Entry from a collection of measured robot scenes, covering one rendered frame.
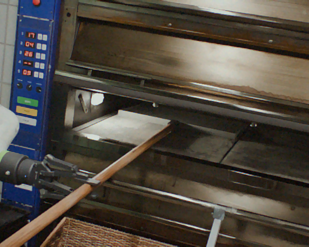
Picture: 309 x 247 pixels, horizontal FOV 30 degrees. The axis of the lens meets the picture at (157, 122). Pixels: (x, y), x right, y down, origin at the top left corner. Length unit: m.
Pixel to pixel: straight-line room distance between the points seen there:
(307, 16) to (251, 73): 0.26
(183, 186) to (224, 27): 0.61
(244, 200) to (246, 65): 0.49
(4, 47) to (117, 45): 0.47
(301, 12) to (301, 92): 0.26
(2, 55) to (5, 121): 0.58
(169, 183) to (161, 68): 0.44
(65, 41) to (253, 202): 0.92
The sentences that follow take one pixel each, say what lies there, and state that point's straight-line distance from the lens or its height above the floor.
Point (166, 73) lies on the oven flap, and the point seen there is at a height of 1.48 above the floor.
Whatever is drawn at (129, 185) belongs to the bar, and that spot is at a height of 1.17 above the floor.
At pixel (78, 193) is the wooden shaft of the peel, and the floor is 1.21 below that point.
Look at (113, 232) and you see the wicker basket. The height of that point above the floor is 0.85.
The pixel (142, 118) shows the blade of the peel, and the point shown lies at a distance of 2.62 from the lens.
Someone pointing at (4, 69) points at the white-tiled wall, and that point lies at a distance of 2.34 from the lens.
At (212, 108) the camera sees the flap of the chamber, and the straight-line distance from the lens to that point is 1.89.
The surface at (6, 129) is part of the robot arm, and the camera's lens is 1.80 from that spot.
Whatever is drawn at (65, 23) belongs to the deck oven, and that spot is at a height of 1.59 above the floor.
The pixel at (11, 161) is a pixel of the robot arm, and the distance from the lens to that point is 1.71.
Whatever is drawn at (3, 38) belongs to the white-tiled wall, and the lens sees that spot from 2.33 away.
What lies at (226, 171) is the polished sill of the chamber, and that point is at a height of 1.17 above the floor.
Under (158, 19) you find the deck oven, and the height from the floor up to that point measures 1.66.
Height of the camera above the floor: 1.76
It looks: 13 degrees down
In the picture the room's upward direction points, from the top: 8 degrees clockwise
